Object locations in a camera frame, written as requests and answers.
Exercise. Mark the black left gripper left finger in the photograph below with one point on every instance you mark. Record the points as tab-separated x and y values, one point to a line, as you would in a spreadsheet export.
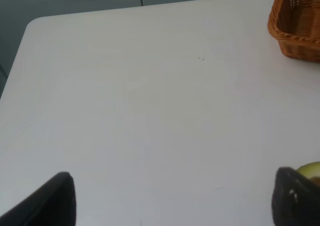
54	203

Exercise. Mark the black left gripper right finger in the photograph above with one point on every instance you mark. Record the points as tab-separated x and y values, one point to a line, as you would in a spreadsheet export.
295	199

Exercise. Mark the orange wicker basket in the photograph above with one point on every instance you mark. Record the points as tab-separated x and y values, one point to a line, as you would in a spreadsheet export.
295	24

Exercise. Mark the halved avocado with pit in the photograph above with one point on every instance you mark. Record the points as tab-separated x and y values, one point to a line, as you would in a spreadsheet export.
311	171

